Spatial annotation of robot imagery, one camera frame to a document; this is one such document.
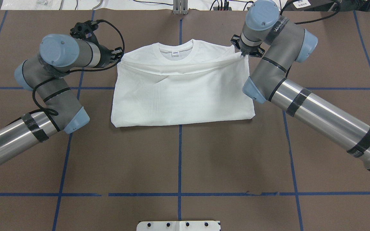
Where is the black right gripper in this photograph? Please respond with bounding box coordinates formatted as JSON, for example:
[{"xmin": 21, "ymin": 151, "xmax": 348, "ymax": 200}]
[{"xmin": 230, "ymin": 34, "xmax": 265, "ymax": 58}]

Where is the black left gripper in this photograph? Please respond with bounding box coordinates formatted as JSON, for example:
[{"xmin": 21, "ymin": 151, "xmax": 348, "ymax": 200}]
[{"xmin": 108, "ymin": 47, "xmax": 124, "ymax": 64}]

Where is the white printed long-sleeve shirt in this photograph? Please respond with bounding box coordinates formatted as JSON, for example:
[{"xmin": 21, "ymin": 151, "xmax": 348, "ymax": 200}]
[{"xmin": 110, "ymin": 39, "xmax": 255, "ymax": 127}]

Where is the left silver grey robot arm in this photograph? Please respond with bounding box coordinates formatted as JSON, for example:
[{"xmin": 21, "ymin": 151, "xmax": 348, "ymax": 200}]
[{"xmin": 0, "ymin": 34, "xmax": 125, "ymax": 165}]

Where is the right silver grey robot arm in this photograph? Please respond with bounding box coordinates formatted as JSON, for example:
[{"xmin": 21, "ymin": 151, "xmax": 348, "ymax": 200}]
[{"xmin": 232, "ymin": 0, "xmax": 370, "ymax": 172}]

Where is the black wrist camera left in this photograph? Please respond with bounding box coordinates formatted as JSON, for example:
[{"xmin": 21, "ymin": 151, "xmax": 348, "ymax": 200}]
[{"xmin": 69, "ymin": 20, "xmax": 99, "ymax": 45}]

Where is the aluminium frame post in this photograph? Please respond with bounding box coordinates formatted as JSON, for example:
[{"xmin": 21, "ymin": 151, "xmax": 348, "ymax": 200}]
[{"xmin": 173, "ymin": 0, "xmax": 189, "ymax": 15}]

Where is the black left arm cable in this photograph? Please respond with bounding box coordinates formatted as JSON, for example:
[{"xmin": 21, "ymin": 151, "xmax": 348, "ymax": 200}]
[{"xmin": 32, "ymin": 19, "xmax": 125, "ymax": 116}]

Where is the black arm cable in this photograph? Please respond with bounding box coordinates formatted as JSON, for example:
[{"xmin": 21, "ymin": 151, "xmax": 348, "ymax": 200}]
[
  {"xmin": 32, "ymin": 19, "xmax": 125, "ymax": 116},
  {"xmin": 280, "ymin": 0, "xmax": 341, "ymax": 25}
]

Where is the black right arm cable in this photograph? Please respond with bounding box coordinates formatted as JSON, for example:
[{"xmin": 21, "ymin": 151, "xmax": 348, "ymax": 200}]
[{"xmin": 280, "ymin": 0, "xmax": 341, "ymax": 25}]

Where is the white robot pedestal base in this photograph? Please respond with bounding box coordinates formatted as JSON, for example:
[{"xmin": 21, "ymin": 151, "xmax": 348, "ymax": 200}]
[{"xmin": 136, "ymin": 220, "xmax": 221, "ymax": 231}]

